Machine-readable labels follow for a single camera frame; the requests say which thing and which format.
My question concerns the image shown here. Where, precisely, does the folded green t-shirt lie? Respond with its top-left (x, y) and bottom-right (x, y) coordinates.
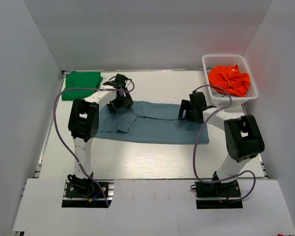
top-left (61, 71), bottom-right (103, 101)

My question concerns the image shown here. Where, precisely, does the crumpled orange t-shirt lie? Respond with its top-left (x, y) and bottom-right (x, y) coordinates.
top-left (208, 65), bottom-right (251, 97)

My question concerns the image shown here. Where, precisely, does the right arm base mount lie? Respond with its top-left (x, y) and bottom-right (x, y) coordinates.
top-left (190, 180), bottom-right (243, 209)

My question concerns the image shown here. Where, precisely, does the grey cloth in basket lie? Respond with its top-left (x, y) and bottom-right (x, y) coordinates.
top-left (211, 88), bottom-right (228, 98)

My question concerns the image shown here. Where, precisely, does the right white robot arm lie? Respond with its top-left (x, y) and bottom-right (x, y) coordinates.
top-left (178, 91), bottom-right (265, 196)

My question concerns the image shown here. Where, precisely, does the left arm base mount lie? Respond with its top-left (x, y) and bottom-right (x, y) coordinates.
top-left (61, 180), bottom-right (114, 208)

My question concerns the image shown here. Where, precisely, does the white plastic basket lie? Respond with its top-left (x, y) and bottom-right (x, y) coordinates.
top-left (202, 54), bottom-right (258, 106)

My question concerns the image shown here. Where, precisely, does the blue-grey t-shirt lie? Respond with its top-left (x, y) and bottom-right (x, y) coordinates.
top-left (95, 101), bottom-right (201, 145)

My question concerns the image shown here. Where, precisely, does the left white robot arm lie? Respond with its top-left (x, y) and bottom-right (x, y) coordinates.
top-left (68, 74), bottom-right (133, 196)

